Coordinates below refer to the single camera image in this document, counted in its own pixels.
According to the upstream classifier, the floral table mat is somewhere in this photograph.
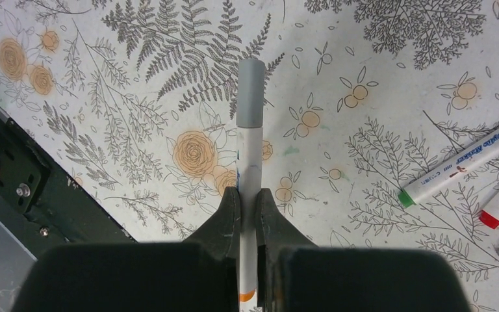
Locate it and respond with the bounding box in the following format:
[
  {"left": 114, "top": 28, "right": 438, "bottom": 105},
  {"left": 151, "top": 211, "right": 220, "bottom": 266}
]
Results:
[{"left": 0, "top": 1, "right": 499, "bottom": 311}]

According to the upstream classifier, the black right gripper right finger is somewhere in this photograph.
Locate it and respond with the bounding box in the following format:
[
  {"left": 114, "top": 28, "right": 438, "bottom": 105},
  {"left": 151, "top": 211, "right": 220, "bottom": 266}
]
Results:
[{"left": 255, "top": 188, "right": 470, "bottom": 311}]

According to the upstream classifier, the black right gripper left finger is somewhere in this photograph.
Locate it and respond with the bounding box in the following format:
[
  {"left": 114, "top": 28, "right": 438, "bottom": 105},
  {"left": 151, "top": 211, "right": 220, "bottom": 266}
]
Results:
[{"left": 12, "top": 187, "right": 240, "bottom": 311}]

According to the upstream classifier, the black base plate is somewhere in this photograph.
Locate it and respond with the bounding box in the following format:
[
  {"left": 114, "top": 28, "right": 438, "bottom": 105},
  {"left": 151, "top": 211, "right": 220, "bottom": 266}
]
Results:
[{"left": 0, "top": 113, "right": 134, "bottom": 257}]

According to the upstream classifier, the orange cap green-end marker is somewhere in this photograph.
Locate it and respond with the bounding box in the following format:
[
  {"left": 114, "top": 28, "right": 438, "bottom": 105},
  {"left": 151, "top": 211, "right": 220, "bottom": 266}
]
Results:
[{"left": 398, "top": 128, "right": 499, "bottom": 207}]

